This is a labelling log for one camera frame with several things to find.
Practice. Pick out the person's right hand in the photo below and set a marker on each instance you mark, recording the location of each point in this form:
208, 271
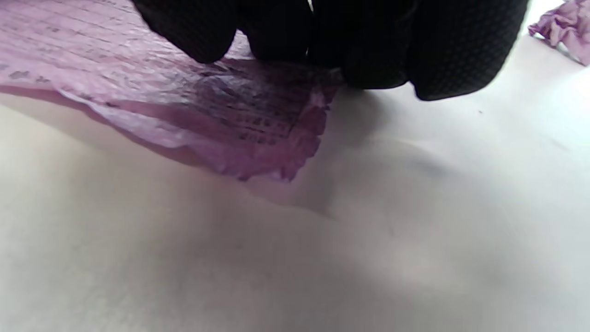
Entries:
368, 41

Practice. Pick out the pink paper invoice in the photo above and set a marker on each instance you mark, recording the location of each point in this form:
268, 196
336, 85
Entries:
161, 101
569, 27

